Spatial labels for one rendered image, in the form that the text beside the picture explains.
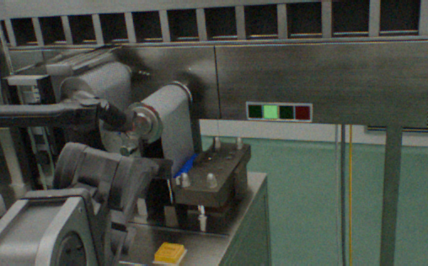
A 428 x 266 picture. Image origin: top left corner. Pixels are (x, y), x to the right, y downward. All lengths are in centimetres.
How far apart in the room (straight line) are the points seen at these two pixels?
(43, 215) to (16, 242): 5
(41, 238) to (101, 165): 19
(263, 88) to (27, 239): 131
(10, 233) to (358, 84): 133
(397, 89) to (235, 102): 58
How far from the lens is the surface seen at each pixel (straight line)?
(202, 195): 155
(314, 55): 165
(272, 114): 174
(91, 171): 67
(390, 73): 165
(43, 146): 172
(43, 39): 215
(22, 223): 57
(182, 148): 171
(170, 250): 146
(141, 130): 155
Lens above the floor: 176
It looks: 22 degrees down
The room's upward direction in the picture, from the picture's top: 6 degrees counter-clockwise
